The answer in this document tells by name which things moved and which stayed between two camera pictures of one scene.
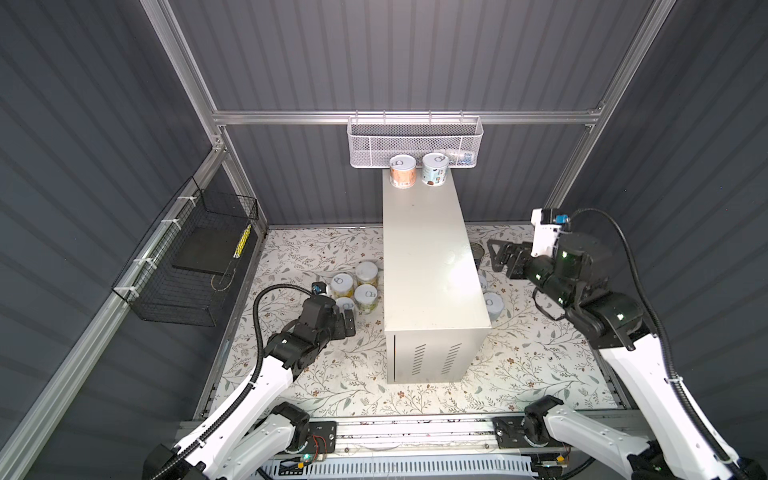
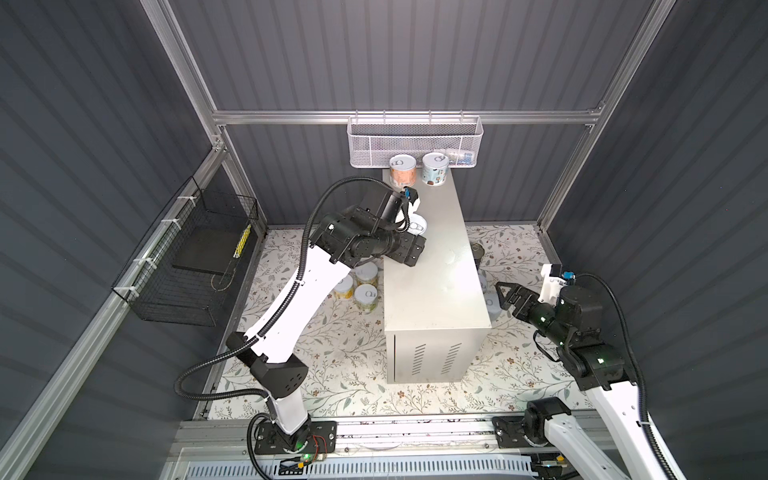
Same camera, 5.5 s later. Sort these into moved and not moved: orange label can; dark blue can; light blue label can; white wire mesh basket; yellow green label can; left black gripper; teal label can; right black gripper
Moved: light blue label can; right black gripper; left black gripper
Not moved: dark blue can; orange label can; yellow green label can; teal label can; white wire mesh basket
